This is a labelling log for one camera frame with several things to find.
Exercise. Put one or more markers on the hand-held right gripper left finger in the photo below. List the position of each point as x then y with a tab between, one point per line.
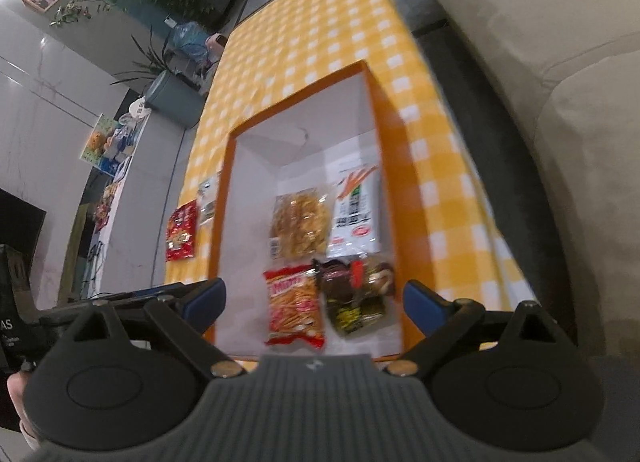
207	303

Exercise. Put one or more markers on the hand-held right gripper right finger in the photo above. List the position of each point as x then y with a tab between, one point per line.
422	304

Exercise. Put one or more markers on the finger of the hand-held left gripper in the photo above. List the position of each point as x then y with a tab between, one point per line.
150	293

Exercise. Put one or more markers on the dark brown snack packet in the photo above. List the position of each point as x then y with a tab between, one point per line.
357	292

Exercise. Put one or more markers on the shiny red snack packet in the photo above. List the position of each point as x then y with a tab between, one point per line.
182	232

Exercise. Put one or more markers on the red packet of snack sticks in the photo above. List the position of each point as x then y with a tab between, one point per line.
294	306

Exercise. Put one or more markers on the white packet with carrot print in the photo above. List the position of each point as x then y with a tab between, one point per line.
355	214

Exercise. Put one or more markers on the clear packet of yellow chips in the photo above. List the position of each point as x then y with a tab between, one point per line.
299	222

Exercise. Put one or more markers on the orange box with white inside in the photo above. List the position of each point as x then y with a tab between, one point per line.
310	142

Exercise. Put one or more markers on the snacks on cabinet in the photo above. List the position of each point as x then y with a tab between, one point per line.
106	204

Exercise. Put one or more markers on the person's left hand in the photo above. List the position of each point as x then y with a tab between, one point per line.
19	402

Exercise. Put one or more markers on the white long cabinet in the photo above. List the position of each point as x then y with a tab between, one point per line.
117	222

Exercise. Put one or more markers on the black screen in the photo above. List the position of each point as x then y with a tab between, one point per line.
17	224

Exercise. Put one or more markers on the blue boxes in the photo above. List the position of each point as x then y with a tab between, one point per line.
119	152

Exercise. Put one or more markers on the cartoon poster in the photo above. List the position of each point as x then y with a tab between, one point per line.
97	138

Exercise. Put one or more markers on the small white object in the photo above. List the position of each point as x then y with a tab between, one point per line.
138	108

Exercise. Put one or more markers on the grey plant pot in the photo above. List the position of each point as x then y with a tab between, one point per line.
175	97

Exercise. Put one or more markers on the beige sofa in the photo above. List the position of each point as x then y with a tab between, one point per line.
550	142

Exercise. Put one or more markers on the long-leaved green plant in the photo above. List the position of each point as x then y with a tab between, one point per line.
147	55

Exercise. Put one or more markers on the small pink appliance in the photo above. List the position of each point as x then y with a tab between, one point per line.
216	47

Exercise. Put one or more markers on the blue water bottle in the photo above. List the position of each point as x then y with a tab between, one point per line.
187	40

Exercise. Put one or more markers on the flowering branch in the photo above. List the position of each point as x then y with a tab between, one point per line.
80	10

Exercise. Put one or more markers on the yellow checkered tablecloth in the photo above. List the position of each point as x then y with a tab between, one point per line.
310	27

